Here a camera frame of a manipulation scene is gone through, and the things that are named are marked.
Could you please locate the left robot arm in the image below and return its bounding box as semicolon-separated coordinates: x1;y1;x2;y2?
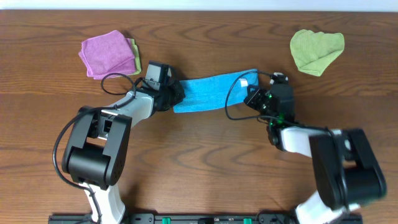
53;78;185;223

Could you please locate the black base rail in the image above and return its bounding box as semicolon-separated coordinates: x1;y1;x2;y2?
48;213;363;224

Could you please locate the left black cable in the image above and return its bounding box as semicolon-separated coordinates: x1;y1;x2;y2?
52;73;139;224

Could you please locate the blue microfiber cloth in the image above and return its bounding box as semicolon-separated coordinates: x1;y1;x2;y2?
174;69;259;113

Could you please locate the folded green microfiber cloth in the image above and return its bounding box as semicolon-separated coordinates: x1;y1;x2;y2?
129;39;142;75

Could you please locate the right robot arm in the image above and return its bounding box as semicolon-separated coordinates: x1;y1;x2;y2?
244;84;387;223

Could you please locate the folded purple microfiber cloth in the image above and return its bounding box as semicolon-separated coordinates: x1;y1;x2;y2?
78;30;136;80

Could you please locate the crumpled green microfiber cloth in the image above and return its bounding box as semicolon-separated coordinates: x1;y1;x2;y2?
290;29;345;77

